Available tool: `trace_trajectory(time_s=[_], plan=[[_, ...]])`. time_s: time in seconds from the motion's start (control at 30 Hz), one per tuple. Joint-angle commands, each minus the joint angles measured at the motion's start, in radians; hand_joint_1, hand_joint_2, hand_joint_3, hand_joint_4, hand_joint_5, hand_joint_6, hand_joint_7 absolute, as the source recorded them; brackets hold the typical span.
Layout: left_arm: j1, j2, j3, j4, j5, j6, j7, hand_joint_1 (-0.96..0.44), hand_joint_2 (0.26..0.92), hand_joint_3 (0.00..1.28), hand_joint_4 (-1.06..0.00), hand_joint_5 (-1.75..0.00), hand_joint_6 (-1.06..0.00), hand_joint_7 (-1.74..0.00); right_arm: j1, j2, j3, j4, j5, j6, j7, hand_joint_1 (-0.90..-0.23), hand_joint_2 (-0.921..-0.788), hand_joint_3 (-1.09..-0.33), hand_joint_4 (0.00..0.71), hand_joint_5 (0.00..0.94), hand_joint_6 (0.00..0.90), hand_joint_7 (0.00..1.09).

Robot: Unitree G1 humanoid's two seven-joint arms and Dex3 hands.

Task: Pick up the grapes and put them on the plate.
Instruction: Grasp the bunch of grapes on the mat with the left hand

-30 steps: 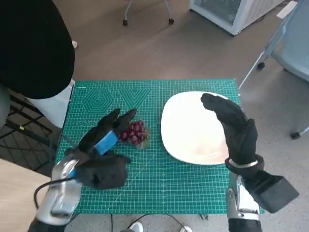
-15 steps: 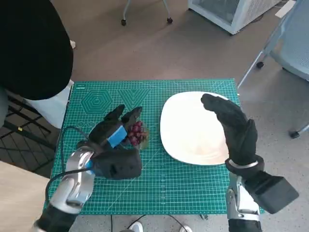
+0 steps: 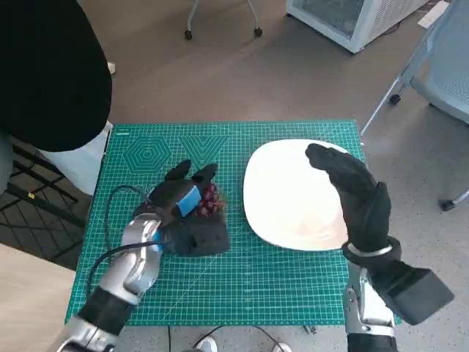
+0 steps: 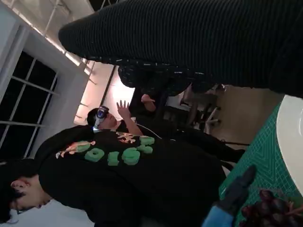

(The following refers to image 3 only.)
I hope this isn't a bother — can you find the green cutting mat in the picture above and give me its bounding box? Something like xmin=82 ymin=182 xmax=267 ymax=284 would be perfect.
xmin=64 ymin=117 xmax=402 ymax=327

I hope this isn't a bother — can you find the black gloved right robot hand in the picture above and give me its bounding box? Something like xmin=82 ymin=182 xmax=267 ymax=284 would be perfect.
xmin=305 ymin=142 xmax=402 ymax=254

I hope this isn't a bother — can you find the black metal wire rack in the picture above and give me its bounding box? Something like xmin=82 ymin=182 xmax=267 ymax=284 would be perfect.
xmin=0 ymin=135 xmax=92 ymax=272

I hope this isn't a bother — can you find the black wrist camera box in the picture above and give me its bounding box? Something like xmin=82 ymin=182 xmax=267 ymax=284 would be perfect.
xmin=369 ymin=258 xmax=455 ymax=326
xmin=160 ymin=214 xmax=231 ymax=257

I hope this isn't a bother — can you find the white plate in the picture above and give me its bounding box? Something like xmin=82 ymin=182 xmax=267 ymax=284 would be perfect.
xmin=243 ymin=139 xmax=366 ymax=252

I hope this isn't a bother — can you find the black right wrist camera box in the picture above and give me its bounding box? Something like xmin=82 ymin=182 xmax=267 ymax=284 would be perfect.
xmin=369 ymin=258 xmax=455 ymax=326

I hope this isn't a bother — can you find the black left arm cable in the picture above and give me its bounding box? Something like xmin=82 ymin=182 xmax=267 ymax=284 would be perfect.
xmin=87 ymin=185 xmax=164 ymax=294

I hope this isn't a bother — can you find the person's leg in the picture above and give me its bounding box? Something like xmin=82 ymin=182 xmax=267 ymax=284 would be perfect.
xmin=40 ymin=120 xmax=114 ymax=197

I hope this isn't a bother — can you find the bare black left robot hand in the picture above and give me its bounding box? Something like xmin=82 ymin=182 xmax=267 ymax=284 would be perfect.
xmin=144 ymin=159 xmax=220 ymax=225

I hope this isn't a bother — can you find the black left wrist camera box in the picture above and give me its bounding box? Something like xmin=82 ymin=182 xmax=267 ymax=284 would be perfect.
xmin=160 ymin=214 xmax=231 ymax=257

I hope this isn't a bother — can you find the white glass-door cabinet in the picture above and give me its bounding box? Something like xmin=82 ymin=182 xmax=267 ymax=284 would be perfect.
xmin=284 ymin=0 xmax=432 ymax=55

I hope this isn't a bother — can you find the rolling chair base with casters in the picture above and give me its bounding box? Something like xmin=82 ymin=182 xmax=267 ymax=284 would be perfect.
xmin=182 ymin=0 xmax=264 ymax=40

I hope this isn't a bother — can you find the white paper sheet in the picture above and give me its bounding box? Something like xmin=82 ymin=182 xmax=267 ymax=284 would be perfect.
xmin=417 ymin=0 xmax=450 ymax=29

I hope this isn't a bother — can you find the beige wooden board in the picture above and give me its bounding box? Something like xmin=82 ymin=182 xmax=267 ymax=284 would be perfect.
xmin=0 ymin=243 xmax=92 ymax=352

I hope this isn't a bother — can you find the red toy grape bunch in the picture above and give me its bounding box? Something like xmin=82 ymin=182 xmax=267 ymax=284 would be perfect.
xmin=196 ymin=184 xmax=226 ymax=218

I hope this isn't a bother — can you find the light blue mesh chair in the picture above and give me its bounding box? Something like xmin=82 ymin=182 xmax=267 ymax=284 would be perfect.
xmin=361 ymin=0 xmax=469 ymax=212

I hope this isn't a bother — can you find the person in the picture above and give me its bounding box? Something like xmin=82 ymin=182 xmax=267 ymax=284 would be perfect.
xmin=0 ymin=0 xmax=113 ymax=153

